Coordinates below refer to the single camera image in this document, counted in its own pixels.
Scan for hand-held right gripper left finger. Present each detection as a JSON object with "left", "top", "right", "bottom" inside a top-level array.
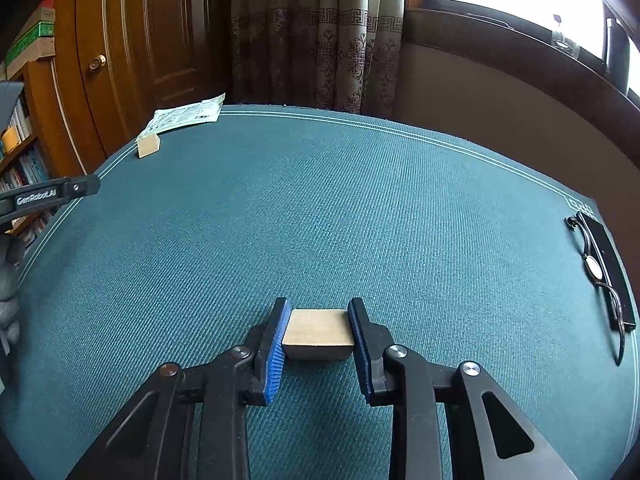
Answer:
[{"left": 67, "top": 297, "right": 293, "bottom": 480}]

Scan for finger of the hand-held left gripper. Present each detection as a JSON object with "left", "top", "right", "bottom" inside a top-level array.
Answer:
[{"left": 0, "top": 174, "right": 101, "bottom": 233}]

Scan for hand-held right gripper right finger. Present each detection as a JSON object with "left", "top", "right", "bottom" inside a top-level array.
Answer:
[{"left": 347, "top": 297, "right": 581, "bottom": 480}]

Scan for plain wooden rectangular block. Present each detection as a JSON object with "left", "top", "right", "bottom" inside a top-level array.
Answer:
[{"left": 281, "top": 308, "right": 356, "bottom": 362}]

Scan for person's left hand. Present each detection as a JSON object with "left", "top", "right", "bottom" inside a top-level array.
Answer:
[{"left": 0, "top": 234, "right": 25, "bottom": 356}]

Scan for rows of books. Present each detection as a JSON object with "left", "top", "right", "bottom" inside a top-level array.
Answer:
[{"left": 0, "top": 95, "right": 56, "bottom": 251}]

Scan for wooden bookshelf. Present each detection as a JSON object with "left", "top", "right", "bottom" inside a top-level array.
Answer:
[{"left": 0, "top": 67, "right": 101, "bottom": 261}]

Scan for green striped cardboard box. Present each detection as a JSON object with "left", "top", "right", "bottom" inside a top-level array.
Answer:
[{"left": 5, "top": 7, "right": 57, "bottom": 73}]

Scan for small wooden block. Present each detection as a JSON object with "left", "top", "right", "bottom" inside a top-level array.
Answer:
[{"left": 137, "top": 132, "right": 161, "bottom": 159}]

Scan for green table mat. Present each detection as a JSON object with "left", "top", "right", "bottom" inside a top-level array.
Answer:
[{"left": 0, "top": 104, "right": 633, "bottom": 480}]

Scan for brown wooden door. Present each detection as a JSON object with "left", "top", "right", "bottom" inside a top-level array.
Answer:
[{"left": 52, "top": 0, "right": 236, "bottom": 181}]

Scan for white green plastic packet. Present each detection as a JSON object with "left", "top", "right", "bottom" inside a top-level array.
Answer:
[{"left": 136, "top": 92, "right": 227, "bottom": 142}]

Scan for black-framed eyeglasses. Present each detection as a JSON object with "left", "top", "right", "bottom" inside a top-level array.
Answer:
[{"left": 565, "top": 212, "right": 628, "bottom": 367}]

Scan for black flat case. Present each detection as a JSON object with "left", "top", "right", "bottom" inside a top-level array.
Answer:
[{"left": 575, "top": 211, "right": 639, "bottom": 332}]

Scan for beige patterned curtain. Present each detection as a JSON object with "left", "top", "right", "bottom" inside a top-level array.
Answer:
[{"left": 227, "top": 0, "right": 408, "bottom": 118}]

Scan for small glass jar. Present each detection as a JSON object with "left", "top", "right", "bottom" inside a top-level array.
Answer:
[{"left": 550, "top": 14, "right": 581, "bottom": 58}]

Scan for dark bottle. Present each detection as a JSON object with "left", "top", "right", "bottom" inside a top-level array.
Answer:
[{"left": 602, "top": 17, "right": 631, "bottom": 93}]

